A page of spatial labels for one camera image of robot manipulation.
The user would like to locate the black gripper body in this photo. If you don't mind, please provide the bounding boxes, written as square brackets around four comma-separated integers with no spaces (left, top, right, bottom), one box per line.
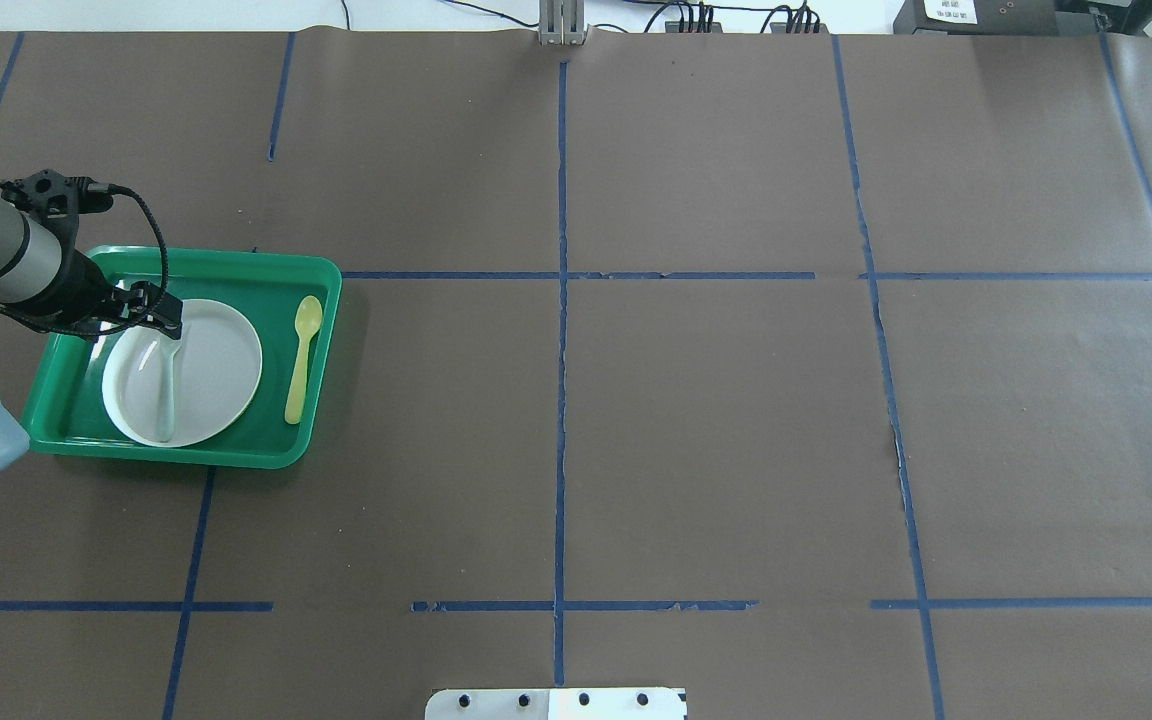
[44,250,147,342]

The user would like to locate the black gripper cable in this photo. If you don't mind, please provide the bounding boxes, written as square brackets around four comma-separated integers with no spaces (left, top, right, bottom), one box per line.
[0,182,170,338]

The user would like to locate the aluminium frame post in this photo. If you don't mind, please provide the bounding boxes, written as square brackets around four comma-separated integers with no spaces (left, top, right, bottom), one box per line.
[536,0,589,47]

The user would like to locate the white round plate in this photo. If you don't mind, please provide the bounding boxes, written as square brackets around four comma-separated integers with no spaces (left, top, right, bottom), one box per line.
[101,300,262,448]

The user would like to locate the black equipment box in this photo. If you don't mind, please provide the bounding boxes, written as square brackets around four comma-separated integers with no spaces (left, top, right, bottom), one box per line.
[890,1,1100,37]

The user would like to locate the yellow plastic spoon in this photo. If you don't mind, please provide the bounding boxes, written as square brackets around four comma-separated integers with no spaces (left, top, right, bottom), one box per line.
[285,295,324,425]

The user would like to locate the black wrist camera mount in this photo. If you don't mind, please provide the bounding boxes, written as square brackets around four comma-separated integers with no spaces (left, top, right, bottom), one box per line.
[0,169,114,240]

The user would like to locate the green plastic tray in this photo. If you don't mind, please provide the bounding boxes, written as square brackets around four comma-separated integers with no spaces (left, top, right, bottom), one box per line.
[20,249,342,469]

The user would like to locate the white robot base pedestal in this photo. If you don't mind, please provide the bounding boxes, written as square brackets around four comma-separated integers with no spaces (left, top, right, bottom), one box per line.
[424,687,689,719]

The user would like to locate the translucent plastic fork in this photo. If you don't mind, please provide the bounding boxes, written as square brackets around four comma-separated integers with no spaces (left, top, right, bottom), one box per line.
[136,338,183,446]

